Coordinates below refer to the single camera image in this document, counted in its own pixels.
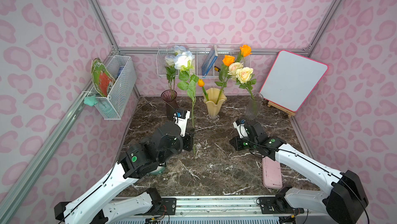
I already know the small orange rose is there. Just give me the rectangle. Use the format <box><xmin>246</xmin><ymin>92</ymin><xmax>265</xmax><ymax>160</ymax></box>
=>
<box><xmin>197</xmin><ymin>79</ymin><xmax>209</xmax><ymax>101</ymax></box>

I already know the white rose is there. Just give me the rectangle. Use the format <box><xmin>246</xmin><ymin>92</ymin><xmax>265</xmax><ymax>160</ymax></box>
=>
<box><xmin>165</xmin><ymin>55</ymin><xmax>177</xmax><ymax>90</ymax></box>
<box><xmin>173</xmin><ymin>45</ymin><xmax>187</xmax><ymax>55</ymax></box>
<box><xmin>174</xmin><ymin>51</ymin><xmax>198</xmax><ymax>129</ymax></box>

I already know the cream rose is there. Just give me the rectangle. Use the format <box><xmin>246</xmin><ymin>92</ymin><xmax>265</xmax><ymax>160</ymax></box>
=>
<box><xmin>236</xmin><ymin>67</ymin><xmax>256</xmax><ymax>99</ymax></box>
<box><xmin>228</xmin><ymin>62</ymin><xmax>244</xmax><ymax>80</ymax></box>

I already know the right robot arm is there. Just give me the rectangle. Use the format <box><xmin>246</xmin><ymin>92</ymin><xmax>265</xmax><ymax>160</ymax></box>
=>
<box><xmin>230</xmin><ymin>119</ymin><xmax>369</xmax><ymax>224</ymax></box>

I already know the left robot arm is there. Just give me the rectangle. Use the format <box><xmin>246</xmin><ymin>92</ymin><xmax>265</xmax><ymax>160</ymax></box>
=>
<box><xmin>54</xmin><ymin>109</ymin><xmax>194</xmax><ymax>224</ymax></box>

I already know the purple ribbed glass vase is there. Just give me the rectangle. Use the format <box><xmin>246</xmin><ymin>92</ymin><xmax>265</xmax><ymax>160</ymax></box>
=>
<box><xmin>161</xmin><ymin>90</ymin><xmax>179</xmax><ymax>121</ymax></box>

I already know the yellow flower-shaped vase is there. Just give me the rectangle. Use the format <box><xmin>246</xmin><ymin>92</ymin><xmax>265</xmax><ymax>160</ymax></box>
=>
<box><xmin>203</xmin><ymin>88</ymin><xmax>227</xmax><ymax>120</ymax></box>

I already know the clear glass vase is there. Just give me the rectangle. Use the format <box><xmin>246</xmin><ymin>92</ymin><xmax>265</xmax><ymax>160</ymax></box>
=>
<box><xmin>245</xmin><ymin>93</ymin><xmax>264</xmax><ymax>120</ymax></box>

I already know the wooden easel stand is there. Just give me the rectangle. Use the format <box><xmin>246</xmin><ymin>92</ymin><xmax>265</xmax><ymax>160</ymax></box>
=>
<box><xmin>267</xmin><ymin>101</ymin><xmax>296</xmax><ymax>117</ymax></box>

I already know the green round alarm clock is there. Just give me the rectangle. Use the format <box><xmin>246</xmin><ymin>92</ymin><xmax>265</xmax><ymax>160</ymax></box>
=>
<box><xmin>149</xmin><ymin>163</ymin><xmax>166</xmax><ymax>175</ymax></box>

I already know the blue book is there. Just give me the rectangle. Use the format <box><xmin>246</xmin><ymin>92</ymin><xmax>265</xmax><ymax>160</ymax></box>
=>
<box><xmin>202</xmin><ymin>45</ymin><xmax>218</xmax><ymax>76</ymax></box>

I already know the pink-framed whiteboard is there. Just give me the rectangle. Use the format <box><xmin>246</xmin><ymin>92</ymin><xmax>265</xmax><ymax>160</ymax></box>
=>
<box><xmin>260</xmin><ymin>50</ymin><xmax>328</xmax><ymax>112</ymax></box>

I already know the green red paper fan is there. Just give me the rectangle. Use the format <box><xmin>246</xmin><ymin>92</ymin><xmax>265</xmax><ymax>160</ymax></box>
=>
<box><xmin>91</xmin><ymin>58</ymin><xmax>116</xmax><ymax>98</ymax></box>

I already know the teal hook toy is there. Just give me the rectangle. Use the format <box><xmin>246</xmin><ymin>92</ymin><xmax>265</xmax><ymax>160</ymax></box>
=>
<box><xmin>84</xmin><ymin>95</ymin><xmax>98</xmax><ymax>107</ymax></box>

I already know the white wire wall basket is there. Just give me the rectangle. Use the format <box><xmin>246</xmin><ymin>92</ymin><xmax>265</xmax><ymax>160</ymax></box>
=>
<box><xmin>156</xmin><ymin>43</ymin><xmax>241</xmax><ymax>78</ymax></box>

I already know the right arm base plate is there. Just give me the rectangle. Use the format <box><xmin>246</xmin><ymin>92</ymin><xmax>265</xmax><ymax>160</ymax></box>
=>
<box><xmin>256</xmin><ymin>196</ymin><xmax>294</xmax><ymax>214</ymax></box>

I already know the white wire side basket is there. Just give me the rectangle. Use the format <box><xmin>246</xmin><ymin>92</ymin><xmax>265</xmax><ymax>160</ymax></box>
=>
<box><xmin>93</xmin><ymin>55</ymin><xmax>137</xmax><ymax>120</ymax></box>

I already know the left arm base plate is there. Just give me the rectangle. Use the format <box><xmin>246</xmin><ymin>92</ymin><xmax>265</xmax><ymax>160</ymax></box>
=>
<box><xmin>145</xmin><ymin>198</ymin><xmax>177</xmax><ymax>216</ymax></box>

